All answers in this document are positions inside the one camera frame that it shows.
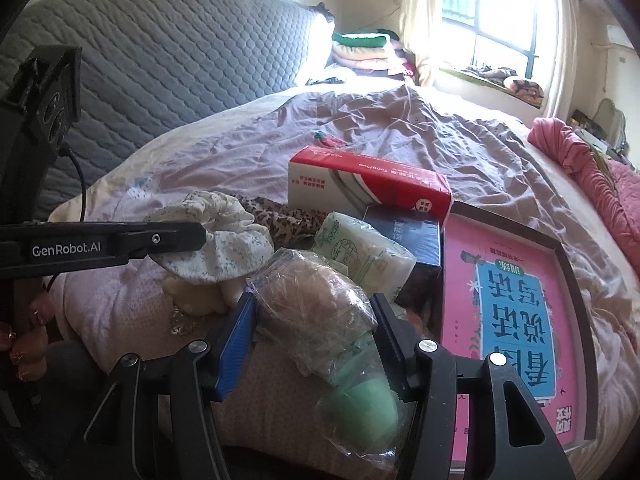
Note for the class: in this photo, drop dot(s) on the person's left hand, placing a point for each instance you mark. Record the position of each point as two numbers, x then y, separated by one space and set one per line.
26 338

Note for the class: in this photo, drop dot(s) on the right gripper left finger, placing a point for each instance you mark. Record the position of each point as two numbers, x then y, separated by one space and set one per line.
203 372

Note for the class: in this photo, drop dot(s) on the cream curtain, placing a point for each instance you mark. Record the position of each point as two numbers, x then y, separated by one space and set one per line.
420 24

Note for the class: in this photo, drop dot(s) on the pink book tray box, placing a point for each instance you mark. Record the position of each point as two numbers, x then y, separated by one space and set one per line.
510 289

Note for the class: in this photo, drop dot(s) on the clothes on window sill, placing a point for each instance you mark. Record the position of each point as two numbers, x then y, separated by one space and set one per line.
522 88

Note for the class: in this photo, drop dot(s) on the clear bag green plush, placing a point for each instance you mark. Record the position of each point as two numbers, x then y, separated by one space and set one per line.
324 322

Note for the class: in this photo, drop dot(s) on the pink quilt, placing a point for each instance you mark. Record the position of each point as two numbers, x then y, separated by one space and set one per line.
611 187

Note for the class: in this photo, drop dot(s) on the lilac wrinkled bed sheet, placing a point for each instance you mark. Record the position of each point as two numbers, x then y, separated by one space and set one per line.
245 151

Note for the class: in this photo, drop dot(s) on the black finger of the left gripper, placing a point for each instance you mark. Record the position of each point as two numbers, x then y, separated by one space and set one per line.
76 246

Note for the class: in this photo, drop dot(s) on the red white tissue box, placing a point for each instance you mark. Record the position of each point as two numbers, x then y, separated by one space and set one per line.
326 180

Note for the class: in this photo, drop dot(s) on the strawberry embroidered patch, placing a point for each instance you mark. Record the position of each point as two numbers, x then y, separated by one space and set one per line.
329 140

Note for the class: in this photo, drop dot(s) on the cream plush rabbit toy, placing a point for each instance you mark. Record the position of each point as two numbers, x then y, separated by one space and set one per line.
202 300

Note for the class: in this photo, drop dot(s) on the leopard print scrunchie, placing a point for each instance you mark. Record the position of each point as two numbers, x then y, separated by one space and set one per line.
288 227

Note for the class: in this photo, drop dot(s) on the grey quilted headboard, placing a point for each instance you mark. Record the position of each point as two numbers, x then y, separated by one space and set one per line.
150 66

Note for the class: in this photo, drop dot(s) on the window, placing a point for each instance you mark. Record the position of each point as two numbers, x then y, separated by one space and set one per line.
517 34

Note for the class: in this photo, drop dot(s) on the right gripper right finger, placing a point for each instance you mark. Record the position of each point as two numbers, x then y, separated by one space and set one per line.
509 437

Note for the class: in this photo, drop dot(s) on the stack of folded blankets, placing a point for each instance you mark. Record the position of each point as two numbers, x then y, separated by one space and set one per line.
379 53

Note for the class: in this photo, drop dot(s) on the dark blue small box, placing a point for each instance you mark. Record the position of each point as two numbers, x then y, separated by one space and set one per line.
420 234

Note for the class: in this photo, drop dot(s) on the white floral scrunchie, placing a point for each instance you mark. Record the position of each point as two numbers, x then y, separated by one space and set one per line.
235 245

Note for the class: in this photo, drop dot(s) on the green white tissue pack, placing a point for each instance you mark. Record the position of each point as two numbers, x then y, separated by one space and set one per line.
374 262

